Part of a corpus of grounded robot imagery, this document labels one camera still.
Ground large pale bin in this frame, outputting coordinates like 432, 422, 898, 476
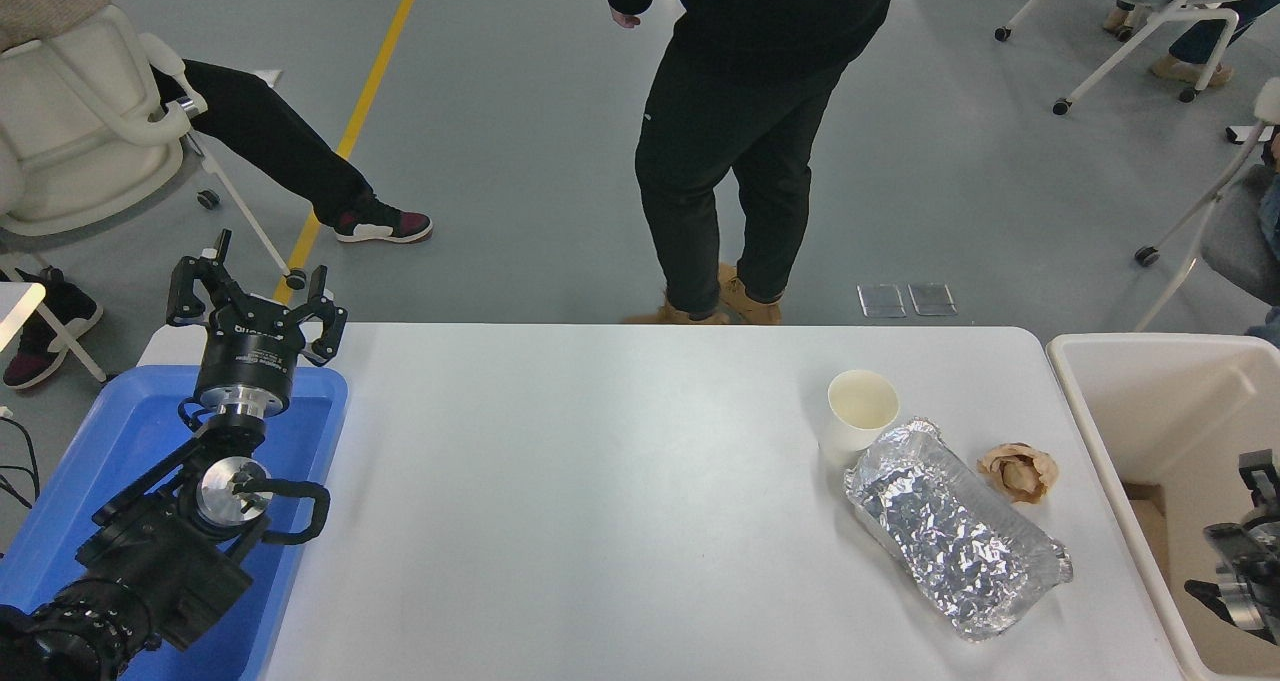
1046, 333, 1280, 681

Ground black cables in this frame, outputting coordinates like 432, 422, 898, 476
0, 406, 42, 512

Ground white paper cup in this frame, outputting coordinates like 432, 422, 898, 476
819, 369, 901, 466

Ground brown cardboard piece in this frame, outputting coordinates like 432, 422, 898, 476
1121, 481, 1172, 584

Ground standing person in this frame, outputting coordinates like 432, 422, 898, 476
606, 0, 903, 327

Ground blue plastic tray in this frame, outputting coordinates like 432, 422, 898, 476
0, 365, 350, 681

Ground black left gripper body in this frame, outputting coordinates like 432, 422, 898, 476
195, 299, 307, 402

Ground crumpled foil tray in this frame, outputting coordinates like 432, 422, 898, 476
843, 418, 1074, 643

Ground white chair with castors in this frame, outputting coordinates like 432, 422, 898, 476
994, 0, 1261, 116

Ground crumpled tan paper ball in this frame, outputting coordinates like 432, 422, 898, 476
977, 443, 1060, 506

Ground white office chair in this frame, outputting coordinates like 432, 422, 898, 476
0, 5, 308, 292

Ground seated person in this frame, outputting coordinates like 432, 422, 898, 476
1245, 129, 1280, 348
0, 0, 434, 391
1103, 0, 1280, 90

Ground metal floor plate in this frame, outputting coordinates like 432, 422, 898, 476
857, 283, 908, 319
907, 282, 958, 317

